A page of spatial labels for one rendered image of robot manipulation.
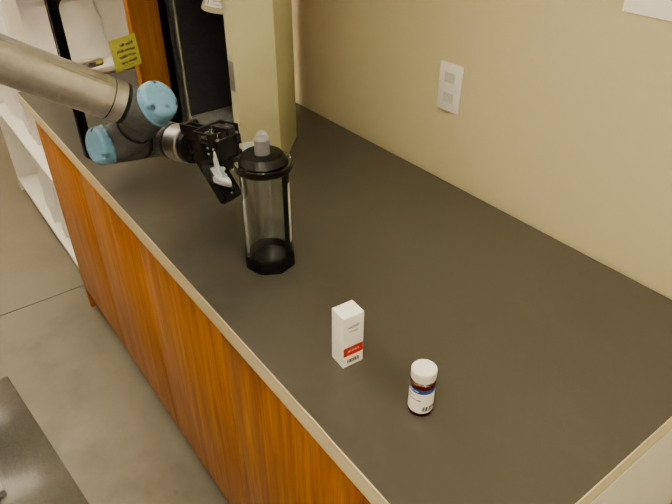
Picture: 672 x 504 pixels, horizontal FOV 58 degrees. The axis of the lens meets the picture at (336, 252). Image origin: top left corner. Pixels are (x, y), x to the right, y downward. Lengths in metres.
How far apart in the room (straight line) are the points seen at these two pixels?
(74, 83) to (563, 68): 0.90
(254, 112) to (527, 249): 0.70
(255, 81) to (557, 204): 0.73
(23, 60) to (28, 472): 0.62
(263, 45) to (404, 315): 0.71
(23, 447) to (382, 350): 0.56
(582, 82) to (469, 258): 0.40
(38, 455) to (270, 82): 0.94
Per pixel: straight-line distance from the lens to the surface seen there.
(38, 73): 1.11
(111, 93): 1.14
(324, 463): 1.06
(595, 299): 1.24
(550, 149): 1.37
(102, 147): 1.24
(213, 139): 1.17
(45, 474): 0.96
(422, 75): 1.58
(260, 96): 1.49
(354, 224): 1.35
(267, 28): 1.46
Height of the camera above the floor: 1.66
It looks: 35 degrees down
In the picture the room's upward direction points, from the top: straight up
